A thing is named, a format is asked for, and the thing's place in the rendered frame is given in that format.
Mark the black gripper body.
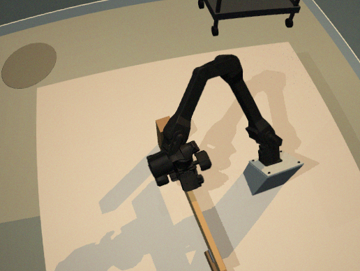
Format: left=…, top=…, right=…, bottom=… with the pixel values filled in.
left=154, top=150, right=212, bottom=186

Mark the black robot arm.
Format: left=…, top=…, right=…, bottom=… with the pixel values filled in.
left=146, top=54, right=283, bottom=192

